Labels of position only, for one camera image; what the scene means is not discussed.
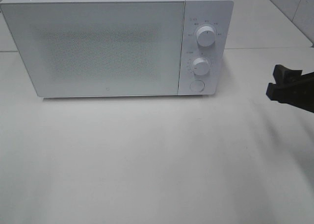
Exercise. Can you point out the white microwave door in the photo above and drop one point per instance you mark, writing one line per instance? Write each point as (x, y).
(99, 49)

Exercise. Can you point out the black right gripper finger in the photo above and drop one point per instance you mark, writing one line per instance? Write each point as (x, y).
(284, 75)
(299, 95)

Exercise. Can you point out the round white door release button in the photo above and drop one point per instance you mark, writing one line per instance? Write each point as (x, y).
(197, 86)

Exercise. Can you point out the white microwave knob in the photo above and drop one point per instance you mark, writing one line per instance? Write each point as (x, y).
(206, 35)
(201, 66)

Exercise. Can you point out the white microwave oven body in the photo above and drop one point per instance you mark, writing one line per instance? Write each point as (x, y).
(196, 13)

